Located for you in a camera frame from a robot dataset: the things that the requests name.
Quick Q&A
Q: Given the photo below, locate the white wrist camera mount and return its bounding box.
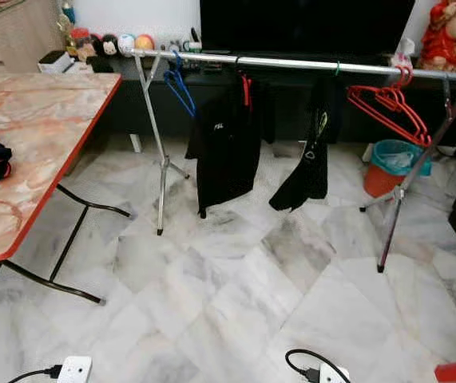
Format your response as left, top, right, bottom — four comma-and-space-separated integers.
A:
56, 355, 93, 383
317, 364, 352, 383

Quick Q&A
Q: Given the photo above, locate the small white box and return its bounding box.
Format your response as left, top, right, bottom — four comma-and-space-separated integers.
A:
38, 49, 73, 75

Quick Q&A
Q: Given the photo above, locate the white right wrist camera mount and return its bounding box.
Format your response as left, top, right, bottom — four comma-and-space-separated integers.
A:
317, 364, 352, 383

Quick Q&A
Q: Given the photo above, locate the black egg doll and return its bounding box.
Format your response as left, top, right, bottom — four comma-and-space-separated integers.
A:
96, 34, 117, 57

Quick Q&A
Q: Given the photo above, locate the marble top folding table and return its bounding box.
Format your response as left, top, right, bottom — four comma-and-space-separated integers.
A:
0, 73, 139, 306

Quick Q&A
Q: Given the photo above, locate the white egg doll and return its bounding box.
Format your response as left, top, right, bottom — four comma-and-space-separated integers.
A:
116, 34, 137, 57

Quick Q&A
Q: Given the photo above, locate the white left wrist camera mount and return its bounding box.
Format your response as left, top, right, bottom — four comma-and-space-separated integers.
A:
56, 355, 93, 383

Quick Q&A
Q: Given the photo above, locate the yellow egg doll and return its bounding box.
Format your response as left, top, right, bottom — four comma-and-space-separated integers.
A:
134, 34, 155, 52

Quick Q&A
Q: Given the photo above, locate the red deity statue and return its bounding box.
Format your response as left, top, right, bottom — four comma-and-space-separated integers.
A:
417, 0, 456, 74

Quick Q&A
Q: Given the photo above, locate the black TV console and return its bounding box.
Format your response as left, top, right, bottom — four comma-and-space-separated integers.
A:
92, 53, 456, 156

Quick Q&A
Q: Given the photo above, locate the orange bin teal bag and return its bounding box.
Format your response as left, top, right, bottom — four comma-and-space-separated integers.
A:
363, 140, 432, 199

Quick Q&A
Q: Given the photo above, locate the red lid jar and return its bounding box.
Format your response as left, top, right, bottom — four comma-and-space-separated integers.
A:
70, 28, 94, 63

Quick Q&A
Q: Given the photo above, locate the blue plastic hanger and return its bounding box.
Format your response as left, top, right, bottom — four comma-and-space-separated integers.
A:
162, 52, 198, 119

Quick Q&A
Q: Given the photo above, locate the steel clothes rack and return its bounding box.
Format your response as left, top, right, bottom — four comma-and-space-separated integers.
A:
130, 49, 456, 274

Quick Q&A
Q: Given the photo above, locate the black shirt yellow logo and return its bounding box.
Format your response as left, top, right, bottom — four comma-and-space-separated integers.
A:
269, 80, 334, 212

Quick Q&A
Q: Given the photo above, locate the black television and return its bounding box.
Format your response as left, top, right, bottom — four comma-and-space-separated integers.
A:
200, 0, 416, 58

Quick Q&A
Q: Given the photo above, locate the black shirt red collar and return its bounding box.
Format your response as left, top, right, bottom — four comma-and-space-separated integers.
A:
184, 73, 264, 219

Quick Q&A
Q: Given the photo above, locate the gold trophy blue ball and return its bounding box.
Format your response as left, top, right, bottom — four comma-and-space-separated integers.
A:
60, 0, 77, 37

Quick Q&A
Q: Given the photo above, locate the pink white tissue box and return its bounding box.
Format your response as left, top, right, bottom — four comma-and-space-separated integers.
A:
394, 36, 416, 63

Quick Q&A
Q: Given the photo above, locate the light wooden cabinet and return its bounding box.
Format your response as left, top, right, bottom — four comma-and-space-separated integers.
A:
0, 0, 67, 74

